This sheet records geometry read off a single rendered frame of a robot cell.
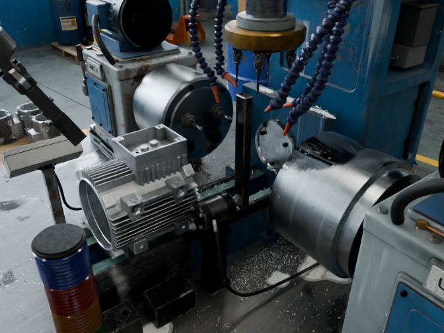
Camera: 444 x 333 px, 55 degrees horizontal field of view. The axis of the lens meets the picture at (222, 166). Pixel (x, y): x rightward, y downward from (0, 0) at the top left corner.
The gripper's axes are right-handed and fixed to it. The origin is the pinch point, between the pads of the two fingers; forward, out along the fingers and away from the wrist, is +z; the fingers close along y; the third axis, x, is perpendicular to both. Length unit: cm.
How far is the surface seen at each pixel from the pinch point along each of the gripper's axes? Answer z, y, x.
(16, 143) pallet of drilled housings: 102, 230, 30
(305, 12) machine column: 20, 0, -62
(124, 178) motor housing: 11.6, -9.7, -0.9
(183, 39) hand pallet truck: 245, 442, -207
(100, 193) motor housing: 10.1, -9.9, 4.4
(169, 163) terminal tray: 15.7, -11.1, -9.4
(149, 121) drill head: 27.0, 22.0, -17.7
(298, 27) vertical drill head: 13, -12, -50
